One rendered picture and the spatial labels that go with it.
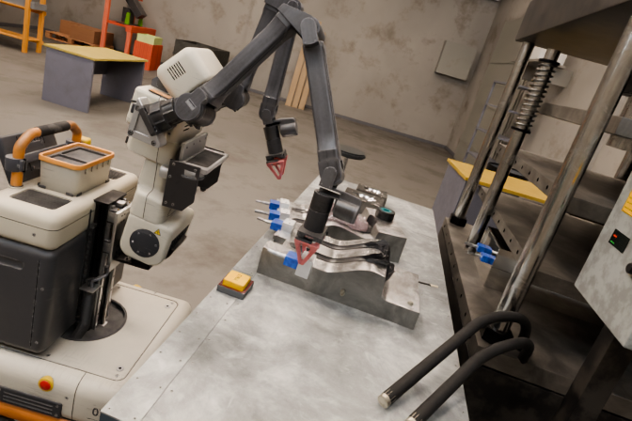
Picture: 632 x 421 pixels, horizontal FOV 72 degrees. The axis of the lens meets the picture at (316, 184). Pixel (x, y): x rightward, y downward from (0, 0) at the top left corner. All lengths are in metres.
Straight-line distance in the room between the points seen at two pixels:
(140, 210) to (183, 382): 0.72
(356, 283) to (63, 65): 5.36
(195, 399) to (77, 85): 5.44
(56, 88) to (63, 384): 4.92
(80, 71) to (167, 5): 6.79
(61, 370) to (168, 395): 0.86
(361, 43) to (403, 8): 1.29
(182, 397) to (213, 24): 11.53
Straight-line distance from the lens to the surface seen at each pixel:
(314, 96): 1.15
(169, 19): 12.59
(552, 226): 1.42
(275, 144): 1.67
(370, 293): 1.34
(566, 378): 1.61
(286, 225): 1.48
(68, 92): 6.24
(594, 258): 1.39
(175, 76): 1.43
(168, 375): 1.00
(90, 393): 1.74
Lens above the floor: 1.48
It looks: 16 degrees down
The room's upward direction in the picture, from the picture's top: 16 degrees clockwise
